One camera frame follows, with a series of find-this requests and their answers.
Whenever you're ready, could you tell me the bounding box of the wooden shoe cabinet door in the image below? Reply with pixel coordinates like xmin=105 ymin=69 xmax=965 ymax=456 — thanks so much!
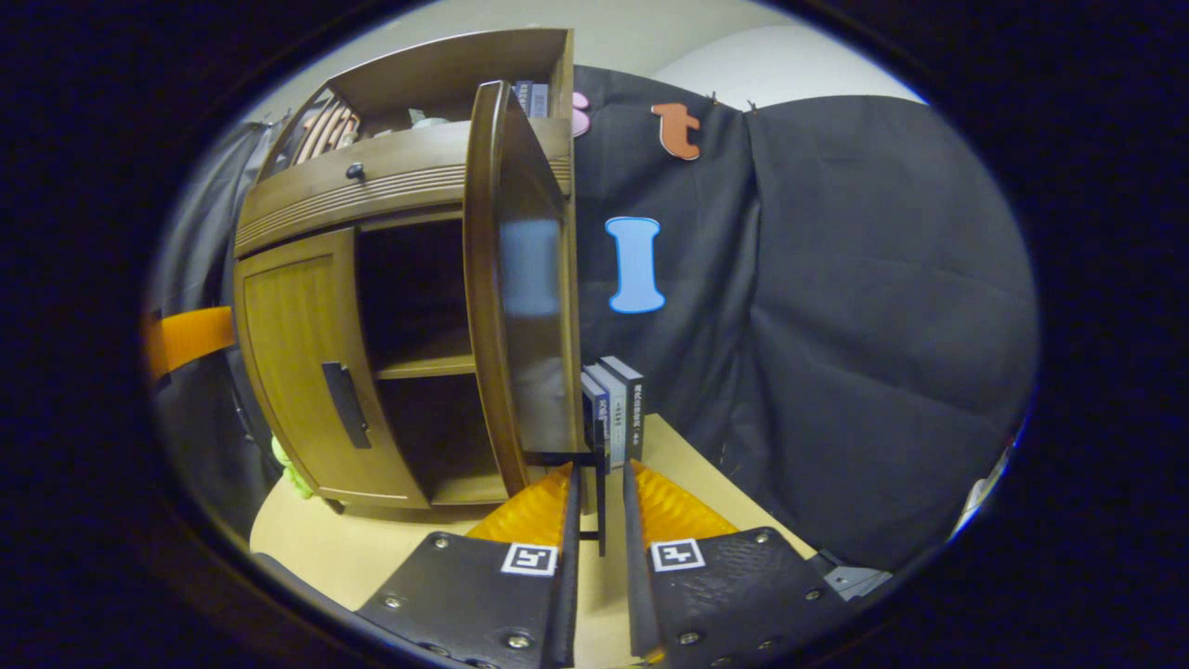
xmin=234 ymin=228 xmax=430 ymax=509
xmin=464 ymin=81 xmax=588 ymax=500

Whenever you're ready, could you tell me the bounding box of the wooden drawer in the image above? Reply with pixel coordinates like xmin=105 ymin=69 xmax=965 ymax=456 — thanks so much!
xmin=234 ymin=118 xmax=572 ymax=259

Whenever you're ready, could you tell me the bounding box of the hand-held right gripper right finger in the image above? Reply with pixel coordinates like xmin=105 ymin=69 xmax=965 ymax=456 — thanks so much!
xmin=622 ymin=460 xmax=846 ymax=665

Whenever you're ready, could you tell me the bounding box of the black standing book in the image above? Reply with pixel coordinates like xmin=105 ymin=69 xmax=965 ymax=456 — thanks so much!
xmin=602 ymin=356 xmax=646 ymax=463

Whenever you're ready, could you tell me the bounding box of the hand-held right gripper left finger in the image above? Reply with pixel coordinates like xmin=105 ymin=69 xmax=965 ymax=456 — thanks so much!
xmin=358 ymin=463 xmax=583 ymax=669

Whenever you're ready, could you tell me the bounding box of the wooden double-door shoe cabinet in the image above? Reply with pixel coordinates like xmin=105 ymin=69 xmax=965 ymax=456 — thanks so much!
xmin=232 ymin=28 xmax=588 ymax=510

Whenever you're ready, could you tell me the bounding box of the grey standing book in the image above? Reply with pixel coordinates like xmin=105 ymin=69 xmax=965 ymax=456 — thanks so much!
xmin=587 ymin=362 xmax=629 ymax=470

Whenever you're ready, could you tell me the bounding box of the dark blue standing book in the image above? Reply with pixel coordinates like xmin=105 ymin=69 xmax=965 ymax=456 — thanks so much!
xmin=581 ymin=372 xmax=609 ymax=475

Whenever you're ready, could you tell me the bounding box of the light green object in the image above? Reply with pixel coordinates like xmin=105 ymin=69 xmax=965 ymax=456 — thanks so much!
xmin=269 ymin=437 xmax=315 ymax=500

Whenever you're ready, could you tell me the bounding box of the wooden inner shelf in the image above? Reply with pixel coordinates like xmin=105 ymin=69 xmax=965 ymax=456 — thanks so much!
xmin=374 ymin=330 xmax=477 ymax=380

